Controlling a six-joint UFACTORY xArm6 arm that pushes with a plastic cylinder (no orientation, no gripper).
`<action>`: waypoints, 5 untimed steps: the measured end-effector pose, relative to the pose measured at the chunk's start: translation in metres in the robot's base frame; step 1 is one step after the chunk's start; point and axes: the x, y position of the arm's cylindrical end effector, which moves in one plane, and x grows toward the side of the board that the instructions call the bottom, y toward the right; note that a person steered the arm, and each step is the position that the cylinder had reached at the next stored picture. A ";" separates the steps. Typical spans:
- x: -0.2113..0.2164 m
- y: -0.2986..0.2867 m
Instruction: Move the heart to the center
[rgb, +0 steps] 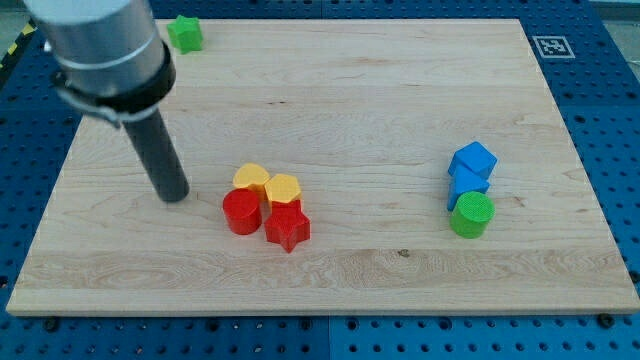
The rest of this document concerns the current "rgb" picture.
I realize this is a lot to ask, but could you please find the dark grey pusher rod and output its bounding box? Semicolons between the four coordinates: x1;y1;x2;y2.
124;110;190;203

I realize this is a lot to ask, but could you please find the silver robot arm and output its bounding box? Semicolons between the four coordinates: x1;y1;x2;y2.
24;0;190;203

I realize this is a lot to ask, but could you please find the yellow heart block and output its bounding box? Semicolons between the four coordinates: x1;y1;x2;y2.
232;162;271;201

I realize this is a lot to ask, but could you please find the green star block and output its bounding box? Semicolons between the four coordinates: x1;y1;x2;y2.
166;15;203;54

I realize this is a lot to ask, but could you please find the red cylinder block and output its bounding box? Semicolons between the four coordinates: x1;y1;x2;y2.
222;188;262;235

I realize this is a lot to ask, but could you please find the yellow hexagon block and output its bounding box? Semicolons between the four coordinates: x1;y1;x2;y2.
264;174;302;205

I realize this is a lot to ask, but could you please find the yellow black hazard tape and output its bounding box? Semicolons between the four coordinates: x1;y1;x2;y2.
1;18;37;73

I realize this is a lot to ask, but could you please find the red star block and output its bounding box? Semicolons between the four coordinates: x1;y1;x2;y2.
264;200;311;253

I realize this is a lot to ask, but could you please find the light wooden board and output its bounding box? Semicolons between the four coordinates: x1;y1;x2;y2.
7;19;639;317

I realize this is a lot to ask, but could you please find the blue pentagon block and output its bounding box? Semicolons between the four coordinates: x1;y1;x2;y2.
447;165;490;211

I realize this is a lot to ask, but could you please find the blue cube block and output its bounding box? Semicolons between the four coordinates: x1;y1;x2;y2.
447;141;498;180

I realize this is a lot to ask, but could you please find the green cylinder block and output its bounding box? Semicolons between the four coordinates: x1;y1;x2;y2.
450;191;495;239

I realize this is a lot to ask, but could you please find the white fiducial marker tag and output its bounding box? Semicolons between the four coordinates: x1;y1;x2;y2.
532;35;575;59

